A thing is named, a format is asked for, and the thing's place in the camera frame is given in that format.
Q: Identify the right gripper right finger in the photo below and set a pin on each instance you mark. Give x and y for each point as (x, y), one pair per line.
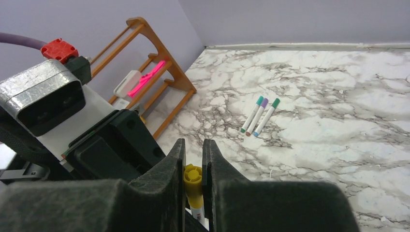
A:
(234, 203)

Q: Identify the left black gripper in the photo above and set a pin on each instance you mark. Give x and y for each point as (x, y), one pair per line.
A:
(118, 147)

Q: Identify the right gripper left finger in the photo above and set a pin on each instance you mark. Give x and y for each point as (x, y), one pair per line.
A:
(154, 202)

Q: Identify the yellow pen cap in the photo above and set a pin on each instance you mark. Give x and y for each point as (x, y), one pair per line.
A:
(192, 179)

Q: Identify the white pen teal tip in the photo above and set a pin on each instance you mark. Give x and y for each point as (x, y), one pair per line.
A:
(249, 119)

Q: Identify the white pen blue tip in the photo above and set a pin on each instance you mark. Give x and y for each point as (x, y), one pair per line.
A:
(254, 121)

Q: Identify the white pen brown tip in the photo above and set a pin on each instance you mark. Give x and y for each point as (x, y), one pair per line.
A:
(264, 121)

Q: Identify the purple pen cap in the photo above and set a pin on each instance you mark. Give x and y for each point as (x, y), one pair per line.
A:
(264, 103)

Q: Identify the green pen cap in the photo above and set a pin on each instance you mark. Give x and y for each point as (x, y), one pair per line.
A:
(275, 103)

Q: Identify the white box in rack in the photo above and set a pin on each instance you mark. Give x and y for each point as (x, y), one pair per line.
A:
(129, 82)

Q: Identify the pink clip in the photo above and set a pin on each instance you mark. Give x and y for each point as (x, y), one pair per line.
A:
(145, 78)

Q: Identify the wooden rack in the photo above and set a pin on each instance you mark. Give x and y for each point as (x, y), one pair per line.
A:
(178, 82)

